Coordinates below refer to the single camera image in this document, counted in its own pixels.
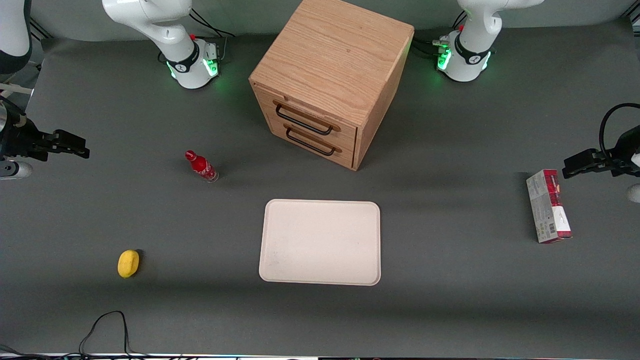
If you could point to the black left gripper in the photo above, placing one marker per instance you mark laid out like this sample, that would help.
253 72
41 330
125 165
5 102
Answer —
618 154

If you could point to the oak wooden drawer cabinet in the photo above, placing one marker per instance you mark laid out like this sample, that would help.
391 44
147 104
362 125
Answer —
335 55

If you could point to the yellow lemon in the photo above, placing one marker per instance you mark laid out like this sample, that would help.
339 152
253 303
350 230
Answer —
128 263

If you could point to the wooden drawer with notched rim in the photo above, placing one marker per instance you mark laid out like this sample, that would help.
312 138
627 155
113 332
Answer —
345 131

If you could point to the red soda bottle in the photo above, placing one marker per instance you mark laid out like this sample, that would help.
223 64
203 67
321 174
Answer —
201 166

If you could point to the aluminium frame profile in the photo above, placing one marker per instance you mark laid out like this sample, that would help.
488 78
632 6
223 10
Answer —
40 29

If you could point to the grey and red carton box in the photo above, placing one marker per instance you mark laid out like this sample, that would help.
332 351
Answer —
547 210

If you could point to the wooden drawer front panel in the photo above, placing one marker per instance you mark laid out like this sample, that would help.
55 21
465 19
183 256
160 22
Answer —
345 155

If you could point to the white metal stand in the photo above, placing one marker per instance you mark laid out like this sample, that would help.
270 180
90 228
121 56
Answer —
15 89

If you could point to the beige rectangular tray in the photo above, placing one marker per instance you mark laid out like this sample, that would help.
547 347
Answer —
320 242

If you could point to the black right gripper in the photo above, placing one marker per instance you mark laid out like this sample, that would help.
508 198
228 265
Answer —
20 140

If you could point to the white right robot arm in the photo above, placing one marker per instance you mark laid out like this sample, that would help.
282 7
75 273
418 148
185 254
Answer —
150 20

